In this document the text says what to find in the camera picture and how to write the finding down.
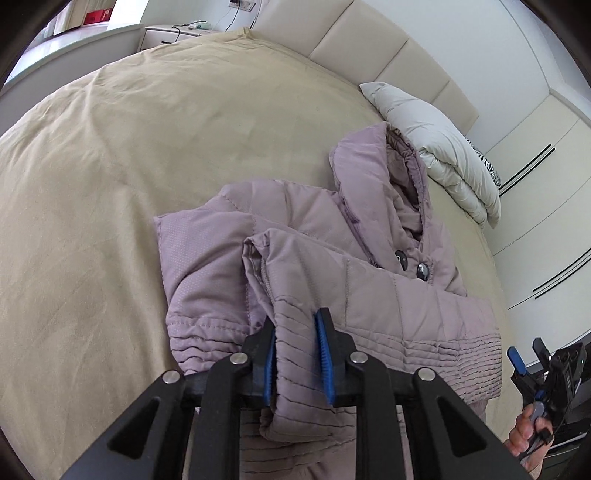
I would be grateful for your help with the person's right hand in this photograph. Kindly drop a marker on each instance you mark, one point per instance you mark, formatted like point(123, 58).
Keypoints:
point(524, 431)

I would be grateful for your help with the folded white duvet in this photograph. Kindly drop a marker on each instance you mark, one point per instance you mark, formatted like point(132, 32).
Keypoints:
point(429, 134)

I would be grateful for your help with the red box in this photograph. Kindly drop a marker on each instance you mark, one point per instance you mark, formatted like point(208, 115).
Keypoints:
point(98, 16)

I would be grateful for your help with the white wardrobe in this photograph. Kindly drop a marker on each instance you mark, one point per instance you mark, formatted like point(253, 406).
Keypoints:
point(554, 194)

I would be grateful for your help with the bed with beige sheet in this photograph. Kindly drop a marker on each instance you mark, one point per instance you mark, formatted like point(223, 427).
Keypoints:
point(138, 161)

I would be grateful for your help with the white nightstand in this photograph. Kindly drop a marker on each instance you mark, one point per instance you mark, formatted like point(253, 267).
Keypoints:
point(161, 37)

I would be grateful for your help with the purple padded hooded jacket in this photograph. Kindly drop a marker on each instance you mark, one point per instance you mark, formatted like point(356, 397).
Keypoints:
point(300, 221)

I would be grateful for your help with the wall socket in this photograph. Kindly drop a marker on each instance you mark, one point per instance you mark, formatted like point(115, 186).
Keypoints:
point(243, 4)

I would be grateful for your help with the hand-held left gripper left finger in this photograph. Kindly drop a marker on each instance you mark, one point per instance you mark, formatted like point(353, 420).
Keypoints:
point(270, 369)

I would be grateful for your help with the cream padded headboard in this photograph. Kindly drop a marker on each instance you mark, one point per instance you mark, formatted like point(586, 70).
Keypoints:
point(369, 50)

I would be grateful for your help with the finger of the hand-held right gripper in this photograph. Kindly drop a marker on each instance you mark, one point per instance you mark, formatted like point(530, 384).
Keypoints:
point(517, 360)
point(541, 351)

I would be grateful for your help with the zebra print pillow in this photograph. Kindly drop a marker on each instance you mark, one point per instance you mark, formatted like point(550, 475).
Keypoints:
point(487, 168)

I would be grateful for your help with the small white remote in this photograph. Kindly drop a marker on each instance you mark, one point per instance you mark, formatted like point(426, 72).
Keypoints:
point(198, 25)

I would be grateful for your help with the white window sill platform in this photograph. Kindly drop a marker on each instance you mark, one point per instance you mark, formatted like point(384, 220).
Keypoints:
point(69, 50)

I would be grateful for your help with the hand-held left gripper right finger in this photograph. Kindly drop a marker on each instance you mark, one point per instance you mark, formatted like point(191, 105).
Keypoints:
point(323, 360)

